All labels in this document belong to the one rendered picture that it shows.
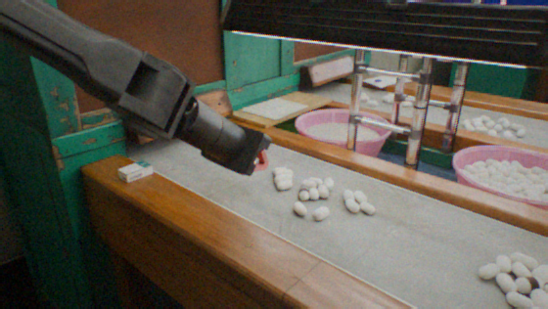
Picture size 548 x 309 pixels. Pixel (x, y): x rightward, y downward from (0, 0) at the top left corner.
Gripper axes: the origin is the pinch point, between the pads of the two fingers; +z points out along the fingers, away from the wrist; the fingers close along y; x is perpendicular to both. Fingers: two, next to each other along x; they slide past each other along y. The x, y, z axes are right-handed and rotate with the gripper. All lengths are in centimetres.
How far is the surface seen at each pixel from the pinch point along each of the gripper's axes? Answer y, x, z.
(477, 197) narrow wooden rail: -25.7, -12.1, 30.7
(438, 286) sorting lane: -28.6, 6.1, 12.6
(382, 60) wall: 100, -129, 204
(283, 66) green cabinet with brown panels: 45, -38, 44
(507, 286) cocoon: -35.9, 1.9, 15.2
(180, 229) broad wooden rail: 7.7, 15.6, -3.2
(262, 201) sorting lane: 6.0, 5.8, 12.4
